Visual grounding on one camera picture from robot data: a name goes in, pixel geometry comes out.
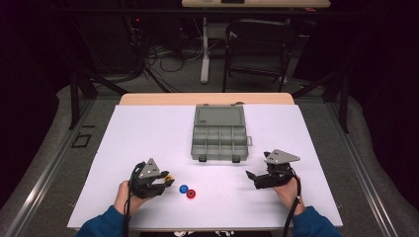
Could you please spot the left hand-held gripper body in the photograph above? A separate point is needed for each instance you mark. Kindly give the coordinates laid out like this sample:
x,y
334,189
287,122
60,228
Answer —
x,y
148,171

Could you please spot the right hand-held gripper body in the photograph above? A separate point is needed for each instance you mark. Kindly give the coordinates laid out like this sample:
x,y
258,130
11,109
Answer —
x,y
280,157

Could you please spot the grey transparent organizer box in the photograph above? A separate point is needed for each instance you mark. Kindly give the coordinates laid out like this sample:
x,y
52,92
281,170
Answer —
x,y
219,135

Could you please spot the person's left hand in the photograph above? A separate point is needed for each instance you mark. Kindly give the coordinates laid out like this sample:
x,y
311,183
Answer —
x,y
122,197

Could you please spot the person's right hand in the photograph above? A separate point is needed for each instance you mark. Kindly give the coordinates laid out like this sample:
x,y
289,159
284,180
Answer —
x,y
288,196

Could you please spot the blue round magnet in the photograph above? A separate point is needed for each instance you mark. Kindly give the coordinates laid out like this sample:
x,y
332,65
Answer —
x,y
184,189

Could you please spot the red round magnet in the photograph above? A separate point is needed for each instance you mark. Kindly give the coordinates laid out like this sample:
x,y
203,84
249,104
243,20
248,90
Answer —
x,y
191,194

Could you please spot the white table board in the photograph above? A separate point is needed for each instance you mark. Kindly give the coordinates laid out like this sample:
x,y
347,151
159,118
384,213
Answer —
x,y
131,141

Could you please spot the wooden table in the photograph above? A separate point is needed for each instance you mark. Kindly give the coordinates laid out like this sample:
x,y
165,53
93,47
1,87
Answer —
x,y
164,98

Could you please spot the black metal stand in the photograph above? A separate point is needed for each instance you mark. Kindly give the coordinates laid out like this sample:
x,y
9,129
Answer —
x,y
344,105
74,98

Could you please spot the white desk leg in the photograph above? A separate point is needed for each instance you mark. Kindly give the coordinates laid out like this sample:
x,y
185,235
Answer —
x,y
205,62

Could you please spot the black folding chair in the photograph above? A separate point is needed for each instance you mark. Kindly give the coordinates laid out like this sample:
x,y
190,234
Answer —
x,y
257,33

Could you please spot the black equipment rack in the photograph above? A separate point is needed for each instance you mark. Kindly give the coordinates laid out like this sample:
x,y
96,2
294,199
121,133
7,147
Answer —
x,y
108,42

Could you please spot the aluminium floor rail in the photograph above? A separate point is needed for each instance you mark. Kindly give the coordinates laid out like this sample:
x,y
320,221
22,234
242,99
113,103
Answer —
x,y
369,184
42,181

